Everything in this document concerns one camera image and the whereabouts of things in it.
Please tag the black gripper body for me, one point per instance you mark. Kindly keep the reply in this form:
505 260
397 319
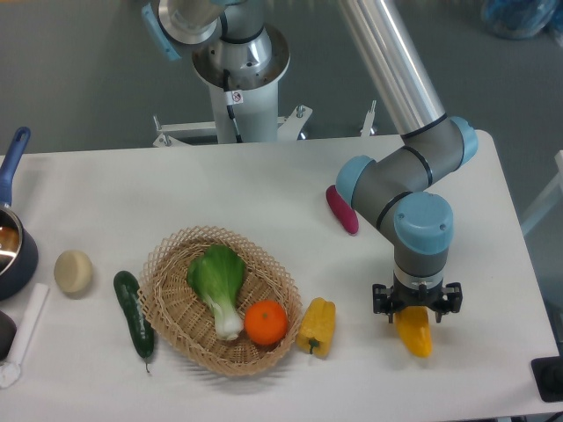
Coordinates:
440 299

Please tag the yellow mango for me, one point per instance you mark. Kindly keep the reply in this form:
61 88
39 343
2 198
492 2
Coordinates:
413 328

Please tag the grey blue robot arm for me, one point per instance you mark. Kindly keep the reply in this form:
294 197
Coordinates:
241 59

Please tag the yellow bell pepper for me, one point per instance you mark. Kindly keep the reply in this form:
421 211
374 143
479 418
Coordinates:
316 331

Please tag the purple sweet potato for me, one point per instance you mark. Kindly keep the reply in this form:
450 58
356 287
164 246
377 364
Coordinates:
345 215

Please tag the black device at edge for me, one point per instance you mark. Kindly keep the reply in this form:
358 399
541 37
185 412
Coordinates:
547 373

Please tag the orange fruit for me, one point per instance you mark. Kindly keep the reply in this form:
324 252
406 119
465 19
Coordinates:
266 322

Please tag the green bok choy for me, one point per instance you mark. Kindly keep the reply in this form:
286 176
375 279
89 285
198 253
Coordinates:
216 277

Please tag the woven wicker basket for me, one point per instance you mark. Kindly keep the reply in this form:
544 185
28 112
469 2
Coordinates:
179 317

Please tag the dark green cucumber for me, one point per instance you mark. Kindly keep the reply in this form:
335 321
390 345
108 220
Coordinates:
126 288

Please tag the blue plastic bag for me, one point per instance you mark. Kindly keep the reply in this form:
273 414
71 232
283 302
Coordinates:
517 20

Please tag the beige round potato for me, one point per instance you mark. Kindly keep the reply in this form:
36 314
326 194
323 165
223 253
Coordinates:
73 271

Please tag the blue saucepan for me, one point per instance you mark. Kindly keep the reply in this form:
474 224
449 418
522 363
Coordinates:
19 252

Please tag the dark round object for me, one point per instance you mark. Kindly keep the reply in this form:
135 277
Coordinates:
8 330

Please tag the white rolled cloth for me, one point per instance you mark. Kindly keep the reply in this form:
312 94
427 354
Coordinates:
11 368

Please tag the white frame at right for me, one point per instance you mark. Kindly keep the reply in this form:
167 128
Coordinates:
545 201

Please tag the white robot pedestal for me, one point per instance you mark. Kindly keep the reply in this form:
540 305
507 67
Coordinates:
239 116

